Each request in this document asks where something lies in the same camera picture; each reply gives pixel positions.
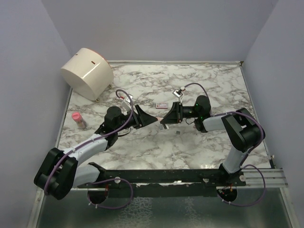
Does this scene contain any pink capped bottle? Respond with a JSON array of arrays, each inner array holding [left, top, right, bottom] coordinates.
[[71, 112, 86, 129]]

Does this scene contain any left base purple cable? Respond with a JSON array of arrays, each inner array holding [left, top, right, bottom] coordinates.
[[87, 178, 134, 210]]

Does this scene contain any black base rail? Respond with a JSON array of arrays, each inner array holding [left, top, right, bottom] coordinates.
[[76, 162, 246, 200]]

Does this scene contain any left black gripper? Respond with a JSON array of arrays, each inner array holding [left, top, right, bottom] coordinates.
[[115, 104, 158, 133]]

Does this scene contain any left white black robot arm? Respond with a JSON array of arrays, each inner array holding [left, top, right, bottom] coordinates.
[[34, 105, 158, 200]]

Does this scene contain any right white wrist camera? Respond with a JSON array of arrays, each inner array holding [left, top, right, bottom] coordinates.
[[173, 86, 185, 103]]

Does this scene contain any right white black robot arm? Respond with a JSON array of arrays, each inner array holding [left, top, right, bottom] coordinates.
[[160, 95, 265, 186]]

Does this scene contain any red white staple box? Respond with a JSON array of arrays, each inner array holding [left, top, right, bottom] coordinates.
[[155, 103, 168, 109]]

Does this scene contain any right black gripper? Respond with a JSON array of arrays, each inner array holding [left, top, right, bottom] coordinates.
[[160, 102, 200, 124]]

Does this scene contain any cream round bread box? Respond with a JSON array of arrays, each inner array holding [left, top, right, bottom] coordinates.
[[60, 48, 114, 101]]

